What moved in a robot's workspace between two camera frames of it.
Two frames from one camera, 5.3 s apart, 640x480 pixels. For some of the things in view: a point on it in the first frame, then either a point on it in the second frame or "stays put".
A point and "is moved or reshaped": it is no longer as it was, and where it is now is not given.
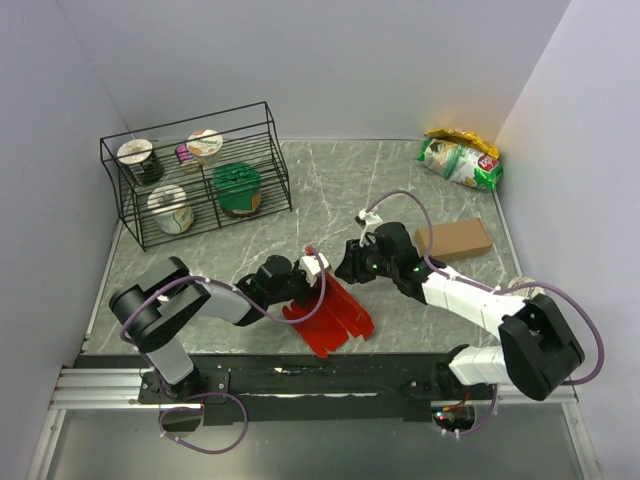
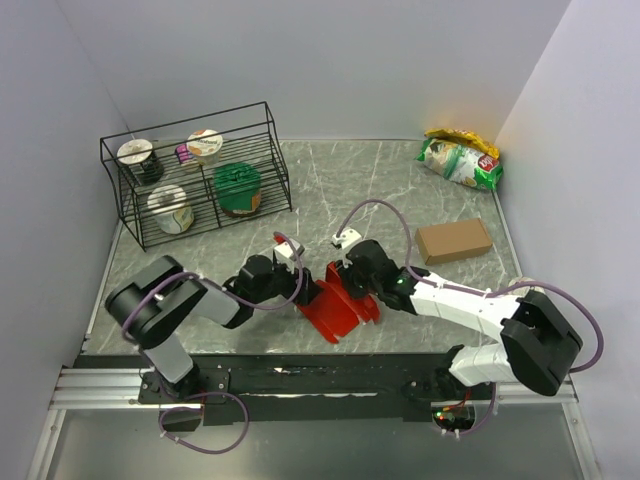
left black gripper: [309, 291] stays put
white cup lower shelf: [170, 210] stays put
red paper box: [340, 317] is moved or reshaped
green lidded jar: [238, 189] stays put
